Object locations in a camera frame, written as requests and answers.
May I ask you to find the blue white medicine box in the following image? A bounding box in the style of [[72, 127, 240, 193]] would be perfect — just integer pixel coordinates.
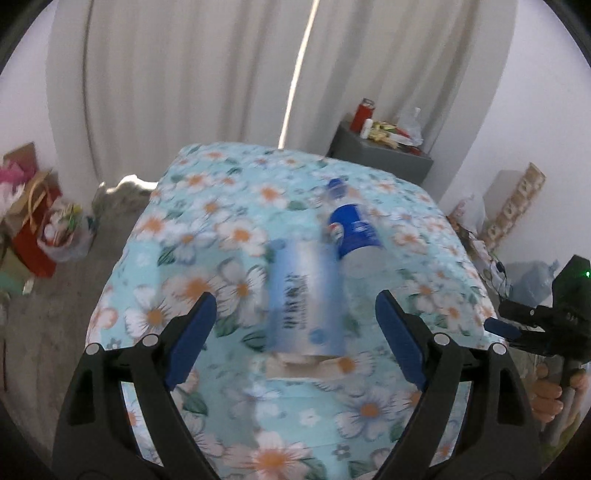
[[266, 239, 346, 360]]

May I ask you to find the red gift bag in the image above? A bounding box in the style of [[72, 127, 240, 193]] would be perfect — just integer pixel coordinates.
[[5, 171, 61, 278]]

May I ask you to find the patterned rolled mat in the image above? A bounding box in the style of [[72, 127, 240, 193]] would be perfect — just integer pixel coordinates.
[[480, 163, 546, 250]]

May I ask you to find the large blue water jug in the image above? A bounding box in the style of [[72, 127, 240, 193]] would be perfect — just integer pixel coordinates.
[[506, 260, 560, 307]]

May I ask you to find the floral blue bed sheet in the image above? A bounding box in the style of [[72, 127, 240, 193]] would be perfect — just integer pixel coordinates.
[[86, 143, 495, 479]]

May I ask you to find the person's right hand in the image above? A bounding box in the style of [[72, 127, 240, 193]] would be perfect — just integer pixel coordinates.
[[530, 363, 590, 426]]

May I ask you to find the grey bedside cabinet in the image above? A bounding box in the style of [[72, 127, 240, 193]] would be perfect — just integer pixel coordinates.
[[327, 121, 434, 186]]

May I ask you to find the clear plastic bag on cabinet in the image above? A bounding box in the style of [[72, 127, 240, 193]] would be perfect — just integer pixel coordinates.
[[397, 107, 424, 147]]

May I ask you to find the white curtain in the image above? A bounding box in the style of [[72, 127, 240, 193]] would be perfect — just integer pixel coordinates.
[[47, 1, 518, 202]]

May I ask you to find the white plastic bag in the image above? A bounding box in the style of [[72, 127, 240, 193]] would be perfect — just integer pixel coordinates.
[[449, 194, 488, 237]]

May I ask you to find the blue label plastic bottle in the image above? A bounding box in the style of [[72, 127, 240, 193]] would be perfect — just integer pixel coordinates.
[[325, 178, 390, 279]]

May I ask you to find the red canister on cabinet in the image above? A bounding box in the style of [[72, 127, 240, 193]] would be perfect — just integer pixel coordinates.
[[349, 98, 375, 134]]

